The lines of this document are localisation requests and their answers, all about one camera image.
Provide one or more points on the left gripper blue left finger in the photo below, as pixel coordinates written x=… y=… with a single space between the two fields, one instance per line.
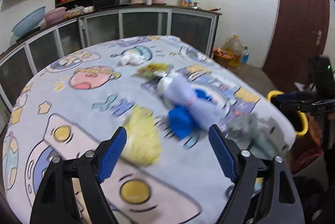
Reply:
x=108 y=153

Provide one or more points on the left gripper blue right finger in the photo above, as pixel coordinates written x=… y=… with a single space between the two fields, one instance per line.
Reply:
x=222 y=152

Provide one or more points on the yellow plastic bag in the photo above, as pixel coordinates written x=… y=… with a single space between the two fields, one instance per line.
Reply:
x=143 y=147

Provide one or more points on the silver foil wrapper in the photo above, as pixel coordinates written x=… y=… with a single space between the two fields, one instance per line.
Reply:
x=253 y=134

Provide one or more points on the blue plastic bag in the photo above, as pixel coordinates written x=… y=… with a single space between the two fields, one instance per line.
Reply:
x=183 y=119

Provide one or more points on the lavender foam net bundle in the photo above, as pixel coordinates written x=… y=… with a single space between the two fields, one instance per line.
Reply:
x=204 y=112

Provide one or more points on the white plastic bag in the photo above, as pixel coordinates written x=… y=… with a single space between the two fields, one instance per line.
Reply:
x=164 y=83

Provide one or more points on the yellow snack wrapper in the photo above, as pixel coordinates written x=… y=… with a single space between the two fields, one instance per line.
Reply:
x=153 y=70

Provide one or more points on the white tissue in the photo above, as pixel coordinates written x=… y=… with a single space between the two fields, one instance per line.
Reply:
x=133 y=59

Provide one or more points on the yellow rimmed black trash bin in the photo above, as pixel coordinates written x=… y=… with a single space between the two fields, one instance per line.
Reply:
x=297 y=119

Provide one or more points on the kitchen counter cabinets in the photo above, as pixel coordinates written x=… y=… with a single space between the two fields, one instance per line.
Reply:
x=27 y=57

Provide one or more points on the dark red wooden door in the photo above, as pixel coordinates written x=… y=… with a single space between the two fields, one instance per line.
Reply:
x=300 y=34

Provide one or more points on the cartoon printed tablecloth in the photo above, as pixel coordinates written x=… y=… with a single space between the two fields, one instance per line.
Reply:
x=168 y=172

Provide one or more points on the small blue label bottle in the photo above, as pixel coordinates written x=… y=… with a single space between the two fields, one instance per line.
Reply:
x=245 y=55

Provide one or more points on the brown waste bucket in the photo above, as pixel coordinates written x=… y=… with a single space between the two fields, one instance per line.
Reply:
x=224 y=59

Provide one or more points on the large cooking oil jug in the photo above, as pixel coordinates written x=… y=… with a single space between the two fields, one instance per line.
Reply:
x=233 y=48

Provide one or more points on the pink plastic basin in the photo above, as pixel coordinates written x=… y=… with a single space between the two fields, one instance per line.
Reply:
x=54 y=16

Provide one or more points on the blue plastic basket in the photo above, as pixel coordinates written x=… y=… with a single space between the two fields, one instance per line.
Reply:
x=29 y=22

